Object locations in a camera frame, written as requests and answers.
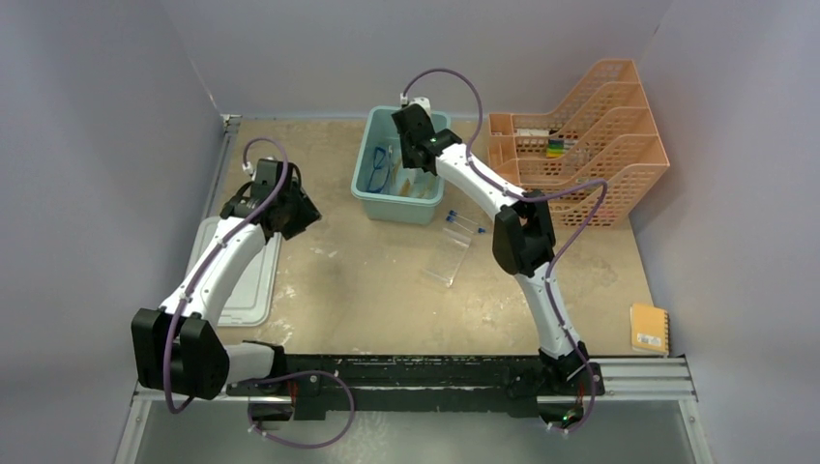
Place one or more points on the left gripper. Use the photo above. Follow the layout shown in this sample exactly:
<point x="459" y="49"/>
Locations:
<point x="307" y="216"/>

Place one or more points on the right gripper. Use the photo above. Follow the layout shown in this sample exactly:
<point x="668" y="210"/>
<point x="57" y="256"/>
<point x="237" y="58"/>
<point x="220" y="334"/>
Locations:
<point x="409" y="163"/>

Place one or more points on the blue safety glasses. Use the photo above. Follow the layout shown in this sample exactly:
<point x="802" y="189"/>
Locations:
<point x="379" y="177"/>

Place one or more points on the amber rubber tubing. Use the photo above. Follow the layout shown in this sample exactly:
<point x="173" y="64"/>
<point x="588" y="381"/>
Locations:
<point x="411" y="182"/>

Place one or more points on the teal plastic bin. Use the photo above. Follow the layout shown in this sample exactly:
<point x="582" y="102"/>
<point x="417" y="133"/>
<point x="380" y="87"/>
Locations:
<point x="386" y="190"/>

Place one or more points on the white plastic bin lid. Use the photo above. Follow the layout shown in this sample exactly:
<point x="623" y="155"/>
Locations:
<point x="249" y="303"/>

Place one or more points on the blue capped test tube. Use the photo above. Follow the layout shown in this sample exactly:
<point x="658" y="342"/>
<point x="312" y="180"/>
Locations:
<point x="468" y="227"/>
<point x="454" y="216"/>

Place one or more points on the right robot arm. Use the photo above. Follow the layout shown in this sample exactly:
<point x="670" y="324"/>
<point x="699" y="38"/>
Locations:
<point x="523" y="237"/>

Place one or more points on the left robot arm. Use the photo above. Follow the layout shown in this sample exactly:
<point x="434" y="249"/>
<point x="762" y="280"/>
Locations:
<point x="176" y="346"/>

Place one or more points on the clear acrylic tube rack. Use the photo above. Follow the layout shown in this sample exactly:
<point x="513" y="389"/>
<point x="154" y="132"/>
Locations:
<point x="448" y="254"/>

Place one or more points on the markers in organizer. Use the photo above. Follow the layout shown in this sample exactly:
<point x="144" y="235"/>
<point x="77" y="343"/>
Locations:
<point x="557" y="147"/>

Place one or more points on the orange plastic file organizer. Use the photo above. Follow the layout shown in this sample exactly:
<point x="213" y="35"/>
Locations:
<point x="617" y="139"/>

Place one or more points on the yellow spiral notebook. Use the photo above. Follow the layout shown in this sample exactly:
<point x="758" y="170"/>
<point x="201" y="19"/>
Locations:
<point x="649" y="330"/>

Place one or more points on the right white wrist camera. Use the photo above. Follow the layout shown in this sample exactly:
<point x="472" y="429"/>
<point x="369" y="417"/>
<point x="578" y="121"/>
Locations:
<point x="423" y="102"/>

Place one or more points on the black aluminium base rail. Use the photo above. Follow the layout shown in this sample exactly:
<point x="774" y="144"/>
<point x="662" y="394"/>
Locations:
<point x="308" y="387"/>

